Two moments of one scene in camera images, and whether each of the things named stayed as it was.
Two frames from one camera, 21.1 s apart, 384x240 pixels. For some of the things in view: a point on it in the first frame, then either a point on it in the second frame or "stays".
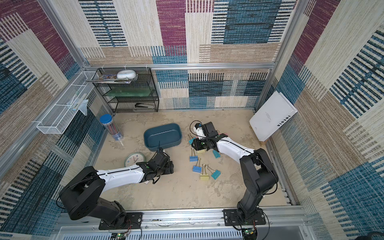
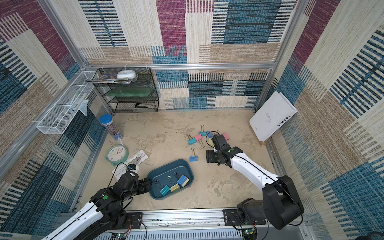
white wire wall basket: [55, 120] stays
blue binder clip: [196, 168] -> [183, 181]
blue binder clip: [193, 158] stays
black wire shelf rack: [128, 89] stays
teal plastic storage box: [166, 135] -> [168, 174]
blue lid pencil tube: [106, 119] stays
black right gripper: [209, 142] -> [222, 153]
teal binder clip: [191, 140] stays
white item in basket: [76, 102] stays
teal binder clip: [215, 174] -> [164, 189]
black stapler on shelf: [141, 106] stays
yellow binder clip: [204, 176] -> [175, 187]
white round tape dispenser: [130, 74] stays
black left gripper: [169, 168] -> [142, 189]
